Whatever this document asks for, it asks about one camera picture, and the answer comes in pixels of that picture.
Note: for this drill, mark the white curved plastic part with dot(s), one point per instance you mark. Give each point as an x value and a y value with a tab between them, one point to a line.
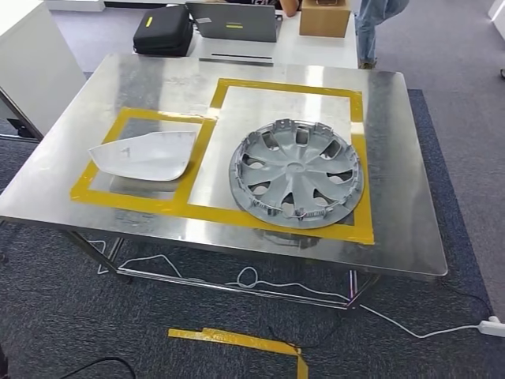
150	157

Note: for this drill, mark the steel workbench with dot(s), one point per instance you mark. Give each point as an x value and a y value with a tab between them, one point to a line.
394	157

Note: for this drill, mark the grey plastic hubcap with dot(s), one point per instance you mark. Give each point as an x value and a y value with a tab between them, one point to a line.
294	170

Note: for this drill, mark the black flat bar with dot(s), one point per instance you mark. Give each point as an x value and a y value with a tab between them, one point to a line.
237	60

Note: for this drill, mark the grey laptop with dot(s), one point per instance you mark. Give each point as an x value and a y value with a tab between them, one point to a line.
252	21

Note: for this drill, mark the person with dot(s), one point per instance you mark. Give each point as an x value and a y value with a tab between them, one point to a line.
290	6
371	26

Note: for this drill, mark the cardboard box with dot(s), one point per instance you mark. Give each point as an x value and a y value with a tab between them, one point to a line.
323	21

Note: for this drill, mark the black zip case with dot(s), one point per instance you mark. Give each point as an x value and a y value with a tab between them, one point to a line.
161	31

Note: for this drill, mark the white cabinet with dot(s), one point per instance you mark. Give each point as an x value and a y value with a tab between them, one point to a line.
35	68

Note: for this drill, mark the white power strip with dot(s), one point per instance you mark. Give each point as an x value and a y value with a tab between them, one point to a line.
493	328

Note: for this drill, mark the white furniture panel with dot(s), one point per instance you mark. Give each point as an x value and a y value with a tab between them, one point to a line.
497	18

